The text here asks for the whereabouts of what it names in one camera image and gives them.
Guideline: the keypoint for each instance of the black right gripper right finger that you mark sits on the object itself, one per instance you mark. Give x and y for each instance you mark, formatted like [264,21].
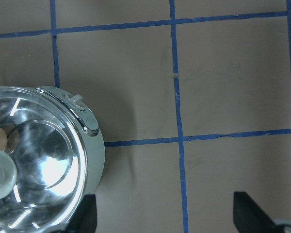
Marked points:
[248,217]

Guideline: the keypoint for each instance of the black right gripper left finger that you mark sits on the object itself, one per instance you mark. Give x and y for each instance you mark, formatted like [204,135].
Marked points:
[84,220]

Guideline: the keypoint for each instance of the glass pot lid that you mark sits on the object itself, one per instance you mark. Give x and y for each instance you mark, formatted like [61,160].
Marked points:
[46,150]

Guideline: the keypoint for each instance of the pale green steel pot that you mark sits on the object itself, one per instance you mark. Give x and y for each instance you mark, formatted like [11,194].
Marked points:
[91,139]

